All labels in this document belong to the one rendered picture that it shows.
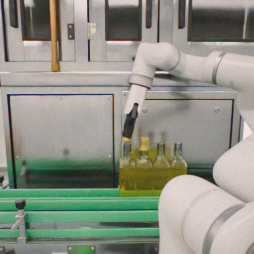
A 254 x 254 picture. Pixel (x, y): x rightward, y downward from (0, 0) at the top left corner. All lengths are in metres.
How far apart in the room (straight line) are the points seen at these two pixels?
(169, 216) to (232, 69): 0.39
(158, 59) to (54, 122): 0.50
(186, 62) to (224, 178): 0.46
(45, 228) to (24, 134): 0.41
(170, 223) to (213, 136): 0.66
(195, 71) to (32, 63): 0.60
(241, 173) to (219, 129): 0.62
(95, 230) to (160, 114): 0.48
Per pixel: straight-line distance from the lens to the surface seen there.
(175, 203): 0.36
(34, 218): 0.78
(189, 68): 0.78
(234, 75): 0.62
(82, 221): 0.75
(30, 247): 0.81
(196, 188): 0.36
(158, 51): 0.71
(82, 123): 0.96
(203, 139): 0.99
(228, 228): 0.31
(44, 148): 1.02
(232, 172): 0.40
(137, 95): 0.73
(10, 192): 0.98
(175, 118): 0.94
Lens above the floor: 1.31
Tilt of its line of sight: 9 degrees down
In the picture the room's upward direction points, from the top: straight up
